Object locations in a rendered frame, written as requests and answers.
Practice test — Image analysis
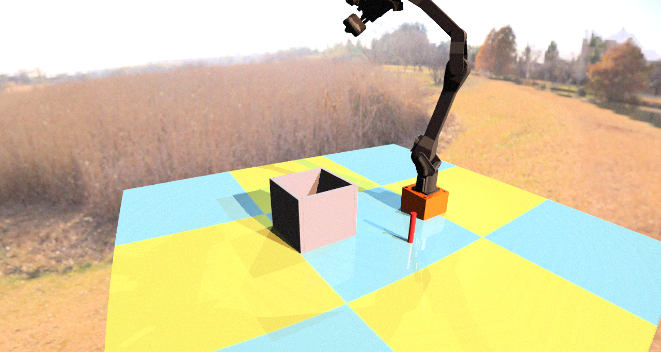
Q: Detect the dark red peg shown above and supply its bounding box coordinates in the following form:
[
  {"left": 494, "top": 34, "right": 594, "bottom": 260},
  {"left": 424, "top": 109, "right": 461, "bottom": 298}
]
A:
[{"left": 407, "top": 212, "right": 416, "bottom": 243}]

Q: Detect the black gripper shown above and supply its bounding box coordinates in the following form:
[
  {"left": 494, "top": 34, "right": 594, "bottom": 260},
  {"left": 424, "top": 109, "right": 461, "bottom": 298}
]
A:
[{"left": 343, "top": 0, "right": 386, "bottom": 37}]

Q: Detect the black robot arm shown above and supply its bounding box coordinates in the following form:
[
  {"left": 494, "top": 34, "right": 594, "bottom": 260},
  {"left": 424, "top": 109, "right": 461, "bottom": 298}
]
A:
[{"left": 374, "top": 0, "right": 471, "bottom": 196}]

